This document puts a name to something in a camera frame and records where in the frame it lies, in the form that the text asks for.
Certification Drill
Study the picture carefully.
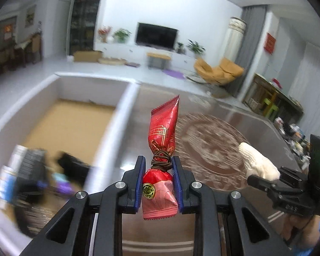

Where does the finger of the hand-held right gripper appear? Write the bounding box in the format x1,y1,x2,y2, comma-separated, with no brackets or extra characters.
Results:
247,175,283,196
279,166,310,183

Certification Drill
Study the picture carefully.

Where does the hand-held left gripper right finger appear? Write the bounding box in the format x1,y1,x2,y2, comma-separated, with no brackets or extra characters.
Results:
172,155,291,256

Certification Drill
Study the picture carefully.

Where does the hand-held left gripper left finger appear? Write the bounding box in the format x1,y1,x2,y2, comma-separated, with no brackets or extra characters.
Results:
20,155,147,256

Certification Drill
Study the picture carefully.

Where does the cream knit glove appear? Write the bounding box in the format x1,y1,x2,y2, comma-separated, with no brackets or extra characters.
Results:
239,142,280,180

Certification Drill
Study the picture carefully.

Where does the brown coil hair tie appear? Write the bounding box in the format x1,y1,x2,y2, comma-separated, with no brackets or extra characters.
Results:
151,151,174,170

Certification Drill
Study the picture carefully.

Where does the black velvet pouch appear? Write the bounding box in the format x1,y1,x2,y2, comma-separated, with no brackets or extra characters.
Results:
56,152,94,186

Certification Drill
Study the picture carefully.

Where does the purple bumpy plastic toy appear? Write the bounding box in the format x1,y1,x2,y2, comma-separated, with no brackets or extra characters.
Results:
37,180,76,196

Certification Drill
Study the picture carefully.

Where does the grey storage box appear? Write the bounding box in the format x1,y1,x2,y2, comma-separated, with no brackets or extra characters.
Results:
0,71,142,246

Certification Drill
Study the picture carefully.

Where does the black cardboard box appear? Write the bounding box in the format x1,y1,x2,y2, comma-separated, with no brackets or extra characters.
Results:
17,149,48,190

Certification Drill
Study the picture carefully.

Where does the rhinestone bow hair clip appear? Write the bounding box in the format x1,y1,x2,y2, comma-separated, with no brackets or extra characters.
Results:
14,192,62,236

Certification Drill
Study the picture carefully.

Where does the blue white medicine box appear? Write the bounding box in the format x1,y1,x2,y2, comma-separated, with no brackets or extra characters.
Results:
0,144,26,202

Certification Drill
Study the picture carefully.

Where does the person's right hand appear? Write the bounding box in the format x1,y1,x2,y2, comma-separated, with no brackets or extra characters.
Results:
281,213,320,247

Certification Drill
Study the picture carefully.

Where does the pile of assorted clutter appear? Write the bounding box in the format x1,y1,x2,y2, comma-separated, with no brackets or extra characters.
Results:
275,116,310,155

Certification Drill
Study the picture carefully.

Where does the green stool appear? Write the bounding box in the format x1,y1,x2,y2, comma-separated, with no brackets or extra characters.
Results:
264,99,279,118

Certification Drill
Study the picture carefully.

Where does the wooden side table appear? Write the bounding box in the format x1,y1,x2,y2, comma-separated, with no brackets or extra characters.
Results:
243,73,303,120

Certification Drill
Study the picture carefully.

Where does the purple floor mat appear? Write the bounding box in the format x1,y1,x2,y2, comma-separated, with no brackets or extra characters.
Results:
163,69,186,79

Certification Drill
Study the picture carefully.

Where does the yellow lounge chair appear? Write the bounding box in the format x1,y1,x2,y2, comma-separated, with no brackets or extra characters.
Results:
193,57,244,86

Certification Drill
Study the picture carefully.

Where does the white television cabinet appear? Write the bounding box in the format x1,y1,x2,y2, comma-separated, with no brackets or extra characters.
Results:
95,43,200,68

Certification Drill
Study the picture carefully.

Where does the wooden bench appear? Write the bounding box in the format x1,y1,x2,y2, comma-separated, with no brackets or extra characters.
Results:
147,52,172,70

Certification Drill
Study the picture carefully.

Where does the grey curtain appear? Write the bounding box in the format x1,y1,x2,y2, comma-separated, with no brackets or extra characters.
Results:
233,5,267,96

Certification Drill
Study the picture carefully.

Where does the large leafy potted plant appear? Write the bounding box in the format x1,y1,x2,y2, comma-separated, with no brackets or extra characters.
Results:
187,39,205,55

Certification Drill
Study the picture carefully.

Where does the black television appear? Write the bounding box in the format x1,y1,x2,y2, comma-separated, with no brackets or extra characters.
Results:
135,23,178,51

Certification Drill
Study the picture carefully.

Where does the white standing air conditioner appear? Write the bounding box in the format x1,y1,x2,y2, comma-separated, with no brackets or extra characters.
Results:
223,17,247,60

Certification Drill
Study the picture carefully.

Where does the green potted plant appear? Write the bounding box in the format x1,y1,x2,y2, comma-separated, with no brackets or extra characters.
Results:
112,28,132,43

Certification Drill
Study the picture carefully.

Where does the red flower vase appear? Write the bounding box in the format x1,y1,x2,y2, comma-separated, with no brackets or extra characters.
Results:
98,26,112,42

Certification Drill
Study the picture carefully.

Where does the dark glass display cabinet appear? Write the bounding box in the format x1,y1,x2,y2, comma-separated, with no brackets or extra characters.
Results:
69,0,106,54

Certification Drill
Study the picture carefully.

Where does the red wall poster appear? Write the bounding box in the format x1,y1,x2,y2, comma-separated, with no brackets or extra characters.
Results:
265,33,276,54

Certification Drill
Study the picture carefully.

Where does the framed wall painting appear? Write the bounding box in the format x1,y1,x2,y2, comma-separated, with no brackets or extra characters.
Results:
25,4,37,28

